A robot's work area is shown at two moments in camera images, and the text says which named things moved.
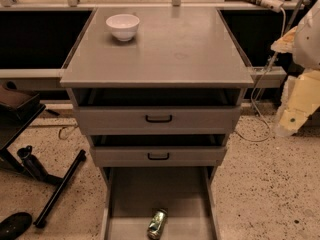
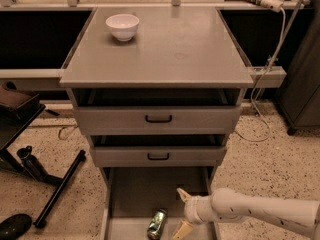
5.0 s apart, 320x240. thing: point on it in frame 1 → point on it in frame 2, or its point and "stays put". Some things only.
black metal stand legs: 34,166 stays put
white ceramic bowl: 123,26 stays put
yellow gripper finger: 285,44 → 198,209
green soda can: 157,223 stays put
